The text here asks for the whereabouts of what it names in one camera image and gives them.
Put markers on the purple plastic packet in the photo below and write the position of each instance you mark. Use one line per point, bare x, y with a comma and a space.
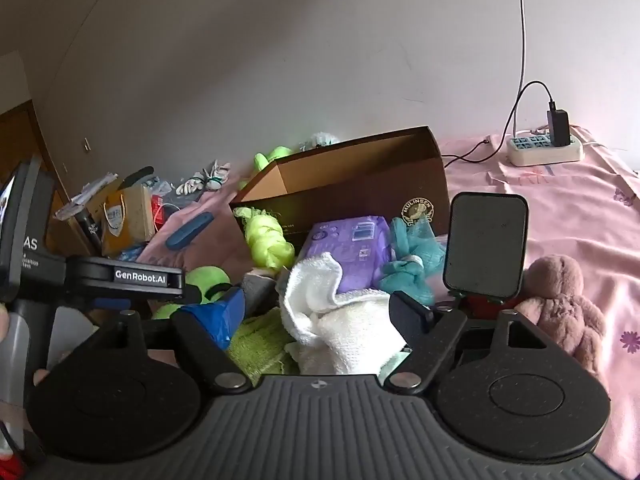
350, 250

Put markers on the pink plush toy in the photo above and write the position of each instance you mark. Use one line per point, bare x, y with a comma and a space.
560, 300

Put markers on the teal mesh bath pouf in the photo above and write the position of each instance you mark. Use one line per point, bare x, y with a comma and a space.
412, 250

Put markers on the grey cloth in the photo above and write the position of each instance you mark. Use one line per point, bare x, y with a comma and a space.
257, 290

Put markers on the green towel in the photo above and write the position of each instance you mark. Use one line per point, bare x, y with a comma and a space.
260, 345

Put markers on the brown cardboard box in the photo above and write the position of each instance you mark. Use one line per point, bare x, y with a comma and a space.
360, 180

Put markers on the brown paper bag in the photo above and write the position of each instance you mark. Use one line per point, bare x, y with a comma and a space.
127, 220

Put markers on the blue oblong case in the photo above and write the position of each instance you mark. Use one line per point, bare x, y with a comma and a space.
189, 231

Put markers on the green plush ball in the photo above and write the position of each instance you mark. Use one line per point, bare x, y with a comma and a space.
205, 280

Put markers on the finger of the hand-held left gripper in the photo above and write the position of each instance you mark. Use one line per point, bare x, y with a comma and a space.
191, 292

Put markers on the white fluffy toy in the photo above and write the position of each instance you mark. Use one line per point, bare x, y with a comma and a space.
320, 141

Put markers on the pink floral bedsheet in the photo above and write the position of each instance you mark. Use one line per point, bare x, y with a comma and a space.
575, 210

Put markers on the white towel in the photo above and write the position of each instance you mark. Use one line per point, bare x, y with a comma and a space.
325, 325

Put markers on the black flat sole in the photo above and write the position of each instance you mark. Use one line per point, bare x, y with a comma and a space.
137, 176

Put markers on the white gloves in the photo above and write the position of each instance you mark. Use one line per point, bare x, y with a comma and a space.
205, 177

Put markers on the clear plastic package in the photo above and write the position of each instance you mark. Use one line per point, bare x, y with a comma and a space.
85, 195

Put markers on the white power strip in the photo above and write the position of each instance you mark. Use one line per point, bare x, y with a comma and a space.
540, 152

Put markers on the wooden cabinet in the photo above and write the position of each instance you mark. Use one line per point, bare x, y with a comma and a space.
20, 135

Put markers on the black rounded rectangular panel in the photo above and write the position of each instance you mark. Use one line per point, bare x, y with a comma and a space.
487, 245

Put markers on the black bottle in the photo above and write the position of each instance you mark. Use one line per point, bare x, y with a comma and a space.
90, 230

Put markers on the neon yellow braided cloth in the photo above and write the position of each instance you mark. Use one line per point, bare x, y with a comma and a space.
262, 240

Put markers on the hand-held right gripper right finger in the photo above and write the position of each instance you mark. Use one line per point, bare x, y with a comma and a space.
410, 317

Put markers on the neon green plush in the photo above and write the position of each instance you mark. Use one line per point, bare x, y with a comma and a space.
272, 156

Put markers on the person's left hand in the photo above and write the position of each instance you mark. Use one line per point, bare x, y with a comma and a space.
3, 324

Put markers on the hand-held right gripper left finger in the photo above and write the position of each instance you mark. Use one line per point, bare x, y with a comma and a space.
217, 320

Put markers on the black charger adapter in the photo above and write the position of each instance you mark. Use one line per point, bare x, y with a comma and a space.
559, 127

